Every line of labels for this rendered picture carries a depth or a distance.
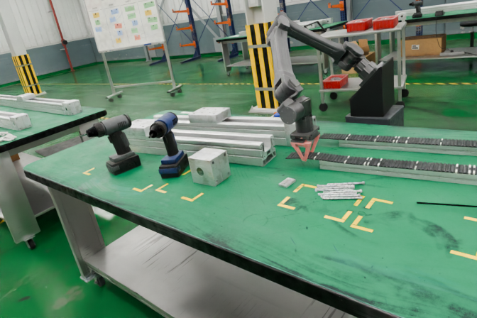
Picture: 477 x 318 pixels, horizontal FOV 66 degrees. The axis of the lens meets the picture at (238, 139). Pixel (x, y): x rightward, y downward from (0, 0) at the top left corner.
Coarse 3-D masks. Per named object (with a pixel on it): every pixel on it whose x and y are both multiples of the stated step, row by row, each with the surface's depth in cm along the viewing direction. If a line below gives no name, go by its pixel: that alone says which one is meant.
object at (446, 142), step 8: (320, 136) 138; (328, 136) 137; (336, 136) 136; (344, 136) 135; (352, 136) 134; (360, 136) 132; (368, 136) 130; (376, 136) 130; (384, 136) 128; (424, 144) 118; (432, 144) 116; (440, 144) 115; (448, 144) 114; (456, 144) 113; (464, 144) 113; (472, 144) 112
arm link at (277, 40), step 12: (288, 24) 140; (276, 36) 137; (276, 48) 132; (276, 60) 128; (288, 60) 128; (276, 72) 124; (288, 72) 121; (276, 84) 122; (288, 84) 116; (276, 96) 119; (288, 96) 117
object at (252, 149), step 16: (144, 144) 162; (160, 144) 156; (192, 144) 146; (208, 144) 140; (224, 144) 136; (240, 144) 131; (256, 144) 128; (272, 144) 134; (240, 160) 134; (256, 160) 130
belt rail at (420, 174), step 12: (324, 168) 120; (336, 168) 117; (348, 168) 115; (360, 168) 113; (372, 168) 111; (384, 168) 108; (396, 168) 106; (432, 180) 102; (444, 180) 100; (456, 180) 99; (468, 180) 97
